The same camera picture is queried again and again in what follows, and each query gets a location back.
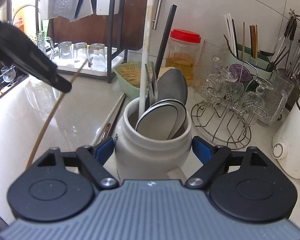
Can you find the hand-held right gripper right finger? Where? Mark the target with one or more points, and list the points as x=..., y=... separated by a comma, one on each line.
x=202, y=151

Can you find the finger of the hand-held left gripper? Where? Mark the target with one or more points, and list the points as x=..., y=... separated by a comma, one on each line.
x=47, y=72

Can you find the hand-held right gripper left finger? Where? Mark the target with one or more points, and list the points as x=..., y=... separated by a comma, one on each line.
x=103, y=150

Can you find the brown wooden chopstick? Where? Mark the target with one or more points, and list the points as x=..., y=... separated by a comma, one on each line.
x=53, y=110

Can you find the white ceramic mug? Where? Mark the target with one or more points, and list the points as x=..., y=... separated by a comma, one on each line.
x=145, y=160

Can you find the white spoon black rim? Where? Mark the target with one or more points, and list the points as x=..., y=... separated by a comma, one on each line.
x=162, y=120

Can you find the metal spoon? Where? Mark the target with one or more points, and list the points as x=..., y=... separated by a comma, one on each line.
x=172, y=87

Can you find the metal fork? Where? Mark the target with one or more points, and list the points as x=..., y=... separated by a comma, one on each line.
x=151, y=85

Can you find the hanging kitchen utensils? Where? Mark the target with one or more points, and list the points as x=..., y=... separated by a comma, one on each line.
x=292, y=42

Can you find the clear glass tumbler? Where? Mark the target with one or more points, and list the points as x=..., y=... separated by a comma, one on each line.
x=80, y=52
x=65, y=51
x=97, y=57

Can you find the textured glass mug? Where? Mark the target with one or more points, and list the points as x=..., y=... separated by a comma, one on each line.
x=43, y=42

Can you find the small stemmed glass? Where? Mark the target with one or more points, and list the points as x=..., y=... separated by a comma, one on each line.
x=8, y=73

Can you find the dark kitchen sink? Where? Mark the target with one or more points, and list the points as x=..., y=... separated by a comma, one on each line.
x=2, y=90

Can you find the green plastic basket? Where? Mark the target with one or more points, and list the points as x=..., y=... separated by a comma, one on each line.
x=125, y=88

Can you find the white drip tray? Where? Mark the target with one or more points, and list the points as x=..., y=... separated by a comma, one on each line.
x=112, y=65

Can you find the black metal dish rack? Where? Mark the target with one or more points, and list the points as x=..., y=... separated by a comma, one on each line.
x=112, y=42

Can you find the patterned cutting board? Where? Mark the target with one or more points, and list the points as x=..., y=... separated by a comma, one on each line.
x=67, y=2

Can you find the cut stemmed glass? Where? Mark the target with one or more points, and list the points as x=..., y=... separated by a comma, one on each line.
x=222, y=72
x=255, y=97

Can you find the grey cutting board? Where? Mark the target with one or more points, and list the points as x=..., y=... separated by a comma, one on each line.
x=83, y=2

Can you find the dried noodle bundle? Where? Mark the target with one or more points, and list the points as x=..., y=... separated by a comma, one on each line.
x=130, y=75

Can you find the purple lid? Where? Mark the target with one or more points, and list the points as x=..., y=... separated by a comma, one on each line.
x=240, y=72

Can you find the clear glass beer mug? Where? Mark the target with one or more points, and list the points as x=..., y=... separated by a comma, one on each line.
x=275, y=100

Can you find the white electric cooker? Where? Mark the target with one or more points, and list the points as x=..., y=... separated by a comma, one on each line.
x=292, y=140

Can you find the tall textured glass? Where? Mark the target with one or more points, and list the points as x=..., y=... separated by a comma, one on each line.
x=210, y=60

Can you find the clear jar red lid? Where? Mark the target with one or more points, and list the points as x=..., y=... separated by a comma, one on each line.
x=182, y=55

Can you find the green utensil drainer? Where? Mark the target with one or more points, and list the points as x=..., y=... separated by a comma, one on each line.
x=240, y=57

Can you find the dark wooden cutting board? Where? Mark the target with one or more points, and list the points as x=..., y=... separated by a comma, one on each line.
x=135, y=17

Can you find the bunch of assorted chopsticks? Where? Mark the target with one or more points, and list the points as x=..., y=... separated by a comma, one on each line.
x=252, y=40

